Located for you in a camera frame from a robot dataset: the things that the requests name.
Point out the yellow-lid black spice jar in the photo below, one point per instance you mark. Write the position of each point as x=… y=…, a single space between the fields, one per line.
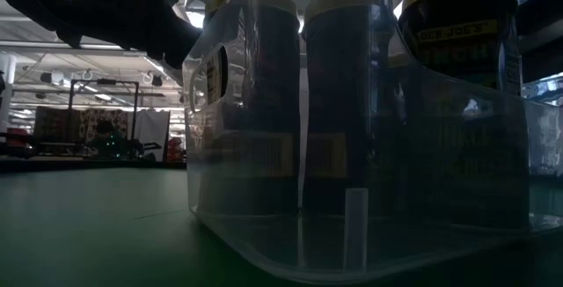
x=338 y=102
x=268 y=102
x=462 y=80

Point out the clear plastic bin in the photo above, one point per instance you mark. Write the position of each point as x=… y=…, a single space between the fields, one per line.
x=352 y=243

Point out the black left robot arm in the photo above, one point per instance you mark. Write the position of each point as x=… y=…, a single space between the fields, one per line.
x=88 y=14

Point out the white board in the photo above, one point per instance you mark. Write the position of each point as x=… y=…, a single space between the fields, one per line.
x=151 y=133

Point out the person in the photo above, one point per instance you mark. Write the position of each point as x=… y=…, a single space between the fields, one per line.
x=105 y=133

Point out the patterned panel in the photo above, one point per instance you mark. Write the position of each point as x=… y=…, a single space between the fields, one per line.
x=57 y=124

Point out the black metal frame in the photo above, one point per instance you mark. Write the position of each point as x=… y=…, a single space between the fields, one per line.
x=70 y=115

